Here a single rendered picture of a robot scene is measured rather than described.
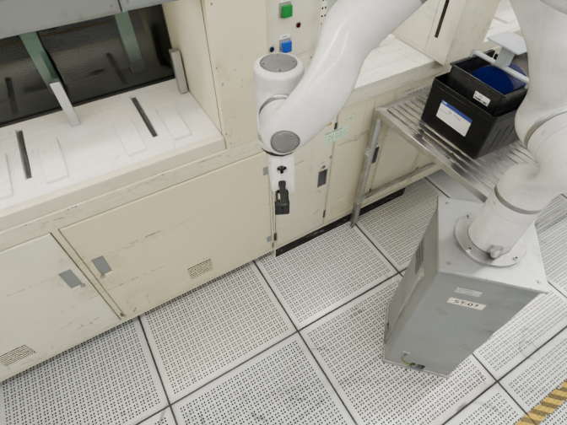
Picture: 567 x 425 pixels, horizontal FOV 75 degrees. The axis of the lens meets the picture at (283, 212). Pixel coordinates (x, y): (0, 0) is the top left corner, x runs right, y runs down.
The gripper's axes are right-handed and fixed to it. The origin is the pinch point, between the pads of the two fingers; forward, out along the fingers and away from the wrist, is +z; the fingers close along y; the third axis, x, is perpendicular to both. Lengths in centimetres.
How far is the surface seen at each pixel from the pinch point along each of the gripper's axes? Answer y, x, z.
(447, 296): -10, -49, 39
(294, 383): -13, -4, 101
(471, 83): 48, -67, 5
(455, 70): 55, -64, 4
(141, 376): -5, 60, 101
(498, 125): 34, -73, 11
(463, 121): 41, -66, 15
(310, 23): 55, -14, -14
